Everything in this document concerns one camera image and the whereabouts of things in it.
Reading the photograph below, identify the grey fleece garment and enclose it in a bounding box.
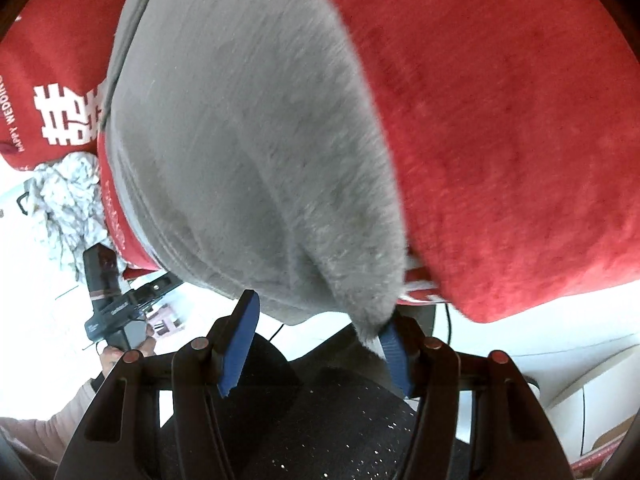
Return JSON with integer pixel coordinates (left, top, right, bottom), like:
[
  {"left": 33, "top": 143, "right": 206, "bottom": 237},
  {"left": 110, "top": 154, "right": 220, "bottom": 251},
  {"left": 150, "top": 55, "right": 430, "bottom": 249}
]
[{"left": 102, "top": 0, "right": 407, "bottom": 340}]

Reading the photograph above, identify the pink sleeved left forearm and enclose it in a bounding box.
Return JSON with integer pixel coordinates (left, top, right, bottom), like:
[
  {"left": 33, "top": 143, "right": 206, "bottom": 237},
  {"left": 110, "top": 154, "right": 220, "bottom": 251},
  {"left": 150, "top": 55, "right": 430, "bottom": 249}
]
[{"left": 1, "top": 379, "right": 96, "bottom": 464}]

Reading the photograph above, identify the person's left hand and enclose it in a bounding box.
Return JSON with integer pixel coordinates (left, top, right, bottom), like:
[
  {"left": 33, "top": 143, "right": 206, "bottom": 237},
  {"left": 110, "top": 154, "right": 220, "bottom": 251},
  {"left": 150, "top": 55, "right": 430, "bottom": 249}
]
[{"left": 98, "top": 323, "right": 158, "bottom": 378}]

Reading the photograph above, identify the white grey patterned cloth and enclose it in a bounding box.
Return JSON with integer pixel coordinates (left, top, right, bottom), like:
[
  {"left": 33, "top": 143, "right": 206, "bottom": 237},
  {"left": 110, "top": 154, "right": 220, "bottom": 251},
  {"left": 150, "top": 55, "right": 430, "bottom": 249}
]
[{"left": 26, "top": 152, "right": 115, "bottom": 283}]

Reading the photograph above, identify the white cabinet furniture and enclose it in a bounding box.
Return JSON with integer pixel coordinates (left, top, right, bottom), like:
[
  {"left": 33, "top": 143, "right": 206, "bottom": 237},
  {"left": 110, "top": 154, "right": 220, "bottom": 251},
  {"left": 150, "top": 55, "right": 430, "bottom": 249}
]
[{"left": 508, "top": 330, "right": 639, "bottom": 463}]

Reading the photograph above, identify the red wedding blanket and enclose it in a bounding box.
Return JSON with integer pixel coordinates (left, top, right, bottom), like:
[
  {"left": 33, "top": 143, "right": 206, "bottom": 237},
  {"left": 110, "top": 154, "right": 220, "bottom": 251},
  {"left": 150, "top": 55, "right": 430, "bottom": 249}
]
[{"left": 1, "top": 0, "right": 639, "bottom": 323}]

